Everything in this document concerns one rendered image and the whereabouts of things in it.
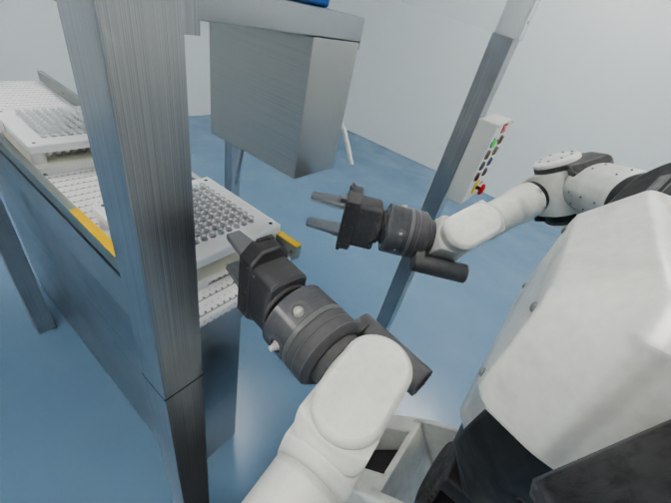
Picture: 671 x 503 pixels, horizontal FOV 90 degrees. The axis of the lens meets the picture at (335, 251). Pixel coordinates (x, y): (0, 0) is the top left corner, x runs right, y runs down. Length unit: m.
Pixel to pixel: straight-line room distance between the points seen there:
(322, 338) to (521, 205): 0.49
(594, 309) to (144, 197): 0.34
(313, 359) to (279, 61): 0.40
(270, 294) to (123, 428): 1.23
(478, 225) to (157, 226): 0.48
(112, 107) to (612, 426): 0.37
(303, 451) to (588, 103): 3.82
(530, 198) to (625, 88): 3.24
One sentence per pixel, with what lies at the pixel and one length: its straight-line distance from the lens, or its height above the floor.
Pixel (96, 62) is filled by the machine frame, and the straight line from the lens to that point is 0.31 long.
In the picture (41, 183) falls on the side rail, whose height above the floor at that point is 0.94.
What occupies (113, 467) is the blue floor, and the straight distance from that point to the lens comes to 1.51.
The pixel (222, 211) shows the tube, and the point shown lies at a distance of 0.70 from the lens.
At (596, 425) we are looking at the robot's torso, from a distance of 0.25.
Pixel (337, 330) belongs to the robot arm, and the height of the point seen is 1.10.
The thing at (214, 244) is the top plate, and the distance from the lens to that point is 0.63.
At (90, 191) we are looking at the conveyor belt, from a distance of 0.96.
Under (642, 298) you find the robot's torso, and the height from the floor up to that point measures 1.27.
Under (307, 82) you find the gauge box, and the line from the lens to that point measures 0.51.
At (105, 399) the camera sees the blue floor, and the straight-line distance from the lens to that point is 1.64.
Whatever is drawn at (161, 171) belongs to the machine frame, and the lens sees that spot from 0.34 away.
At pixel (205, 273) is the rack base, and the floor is 0.93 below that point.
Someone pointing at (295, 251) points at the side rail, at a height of 0.93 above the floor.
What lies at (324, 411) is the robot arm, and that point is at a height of 1.10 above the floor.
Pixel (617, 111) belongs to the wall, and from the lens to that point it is 3.93.
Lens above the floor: 1.36
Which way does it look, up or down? 36 degrees down
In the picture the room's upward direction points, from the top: 14 degrees clockwise
